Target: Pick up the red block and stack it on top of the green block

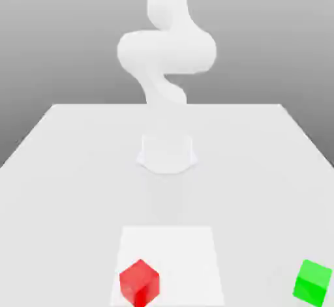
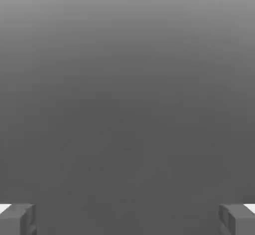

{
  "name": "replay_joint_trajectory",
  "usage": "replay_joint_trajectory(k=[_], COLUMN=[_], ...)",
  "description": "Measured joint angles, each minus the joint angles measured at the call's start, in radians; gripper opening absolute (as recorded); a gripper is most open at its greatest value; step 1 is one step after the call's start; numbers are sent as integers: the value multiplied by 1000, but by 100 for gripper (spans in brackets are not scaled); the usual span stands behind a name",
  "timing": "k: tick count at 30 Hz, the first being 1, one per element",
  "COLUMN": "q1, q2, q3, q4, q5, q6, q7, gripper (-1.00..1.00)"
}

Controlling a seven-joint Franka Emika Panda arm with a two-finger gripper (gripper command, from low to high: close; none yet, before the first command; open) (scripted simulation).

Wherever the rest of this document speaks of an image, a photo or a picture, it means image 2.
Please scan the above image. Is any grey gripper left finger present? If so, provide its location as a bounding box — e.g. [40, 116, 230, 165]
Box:
[0, 203, 38, 235]

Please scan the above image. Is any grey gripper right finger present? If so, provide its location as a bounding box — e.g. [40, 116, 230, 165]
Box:
[218, 203, 255, 235]

